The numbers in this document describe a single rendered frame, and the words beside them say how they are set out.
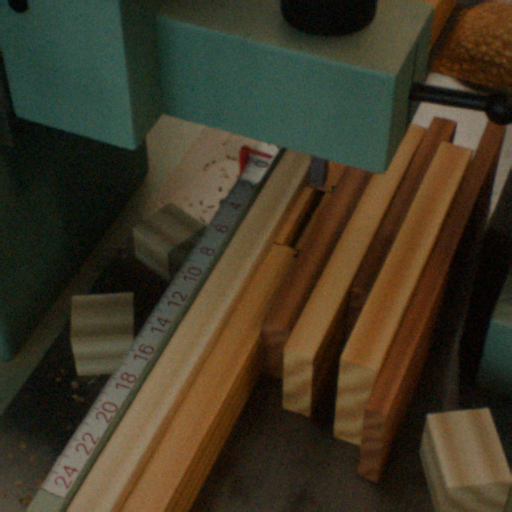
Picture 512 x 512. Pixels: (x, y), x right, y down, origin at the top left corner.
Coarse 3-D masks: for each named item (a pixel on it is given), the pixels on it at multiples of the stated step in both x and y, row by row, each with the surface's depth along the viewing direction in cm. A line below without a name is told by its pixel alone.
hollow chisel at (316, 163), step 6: (312, 156) 65; (312, 162) 65; (318, 162) 65; (324, 162) 65; (312, 168) 66; (318, 168) 65; (324, 168) 65; (312, 174) 66; (318, 174) 66; (324, 174) 66; (312, 180) 66; (318, 180) 66; (324, 180) 66
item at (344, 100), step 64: (192, 0) 59; (256, 0) 59; (384, 0) 59; (192, 64) 59; (256, 64) 58; (320, 64) 56; (384, 64) 55; (256, 128) 61; (320, 128) 59; (384, 128) 57
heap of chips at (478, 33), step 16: (464, 16) 87; (480, 16) 83; (496, 16) 82; (464, 32) 82; (480, 32) 81; (496, 32) 81; (448, 48) 83; (464, 48) 81; (480, 48) 81; (496, 48) 80; (448, 64) 82; (464, 64) 82; (480, 64) 81; (496, 64) 80; (480, 80) 81; (496, 80) 81
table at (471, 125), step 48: (432, 48) 84; (480, 240) 70; (336, 384) 62; (432, 384) 62; (240, 432) 60; (288, 432) 60; (240, 480) 58; (288, 480) 58; (336, 480) 58; (384, 480) 58
